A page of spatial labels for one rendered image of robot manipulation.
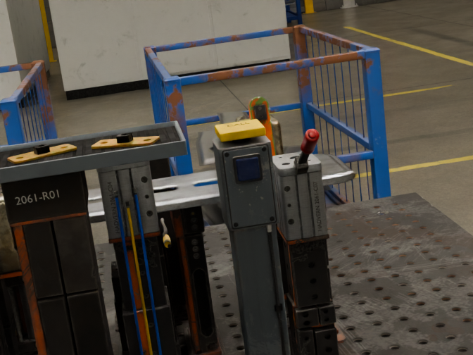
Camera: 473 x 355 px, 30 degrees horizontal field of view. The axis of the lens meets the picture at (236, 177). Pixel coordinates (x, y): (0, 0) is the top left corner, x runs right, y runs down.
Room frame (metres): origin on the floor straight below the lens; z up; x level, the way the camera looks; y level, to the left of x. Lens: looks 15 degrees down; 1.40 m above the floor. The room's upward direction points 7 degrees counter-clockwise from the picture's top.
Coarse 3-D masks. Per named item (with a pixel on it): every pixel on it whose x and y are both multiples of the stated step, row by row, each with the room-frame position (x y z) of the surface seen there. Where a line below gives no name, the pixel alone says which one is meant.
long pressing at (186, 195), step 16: (320, 160) 1.52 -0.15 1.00; (336, 160) 1.52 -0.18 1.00; (176, 176) 1.54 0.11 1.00; (192, 176) 1.52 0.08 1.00; (208, 176) 1.51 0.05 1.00; (336, 176) 1.40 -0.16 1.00; (352, 176) 1.41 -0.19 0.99; (96, 192) 1.49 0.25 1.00; (160, 192) 1.44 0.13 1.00; (176, 192) 1.43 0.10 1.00; (192, 192) 1.42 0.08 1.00; (208, 192) 1.40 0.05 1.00; (96, 208) 1.39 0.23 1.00; (160, 208) 1.37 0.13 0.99; (176, 208) 1.37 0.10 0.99
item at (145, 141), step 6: (120, 138) 1.11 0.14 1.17; (126, 138) 1.11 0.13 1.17; (132, 138) 1.12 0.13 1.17; (138, 138) 1.12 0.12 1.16; (144, 138) 1.12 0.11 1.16; (150, 138) 1.11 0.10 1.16; (156, 138) 1.11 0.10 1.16; (96, 144) 1.12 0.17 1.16; (102, 144) 1.11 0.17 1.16; (108, 144) 1.11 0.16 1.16; (114, 144) 1.10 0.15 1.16; (120, 144) 1.10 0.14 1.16; (126, 144) 1.09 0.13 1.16; (132, 144) 1.09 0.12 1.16; (138, 144) 1.09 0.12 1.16; (144, 144) 1.09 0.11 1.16; (150, 144) 1.09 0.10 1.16
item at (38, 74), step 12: (0, 72) 4.25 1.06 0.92; (36, 72) 3.91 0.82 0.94; (24, 84) 3.51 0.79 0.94; (36, 84) 3.94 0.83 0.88; (48, 84) 4.29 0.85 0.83; (12, 96) 3.20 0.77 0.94; (48, 96) 4.24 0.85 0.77; (0, 108) 3.11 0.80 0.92; (12, 108) 3.11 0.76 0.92; (48, 108) 4.24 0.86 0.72; (12, 120) 3.10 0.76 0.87; (24, 120) 3.34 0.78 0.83; (36, 120) 3.70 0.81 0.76; (48, 120) 4.18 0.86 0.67; (12, 132) 3.10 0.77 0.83; (48, 132) 4.06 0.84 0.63; (12, 144) 3.10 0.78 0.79
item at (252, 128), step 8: (248, 120) 1.16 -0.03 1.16; (256, 120) 1.16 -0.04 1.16; (216, 128) 1.14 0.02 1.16; (224, 128) 1.13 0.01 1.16; (232, 128) 1.13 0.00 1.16; (240, 128) 1.12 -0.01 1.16; (248, 128) 1.11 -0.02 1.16; (256, 128) 1.11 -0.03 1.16; (264, 128) 1.11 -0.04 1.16; (224, 136) 1.11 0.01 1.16; (232, 136) 1.11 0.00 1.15; (240, 136) 1.11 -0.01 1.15; (248, 136) 1.11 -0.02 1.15; (256, 136) 1.11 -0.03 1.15
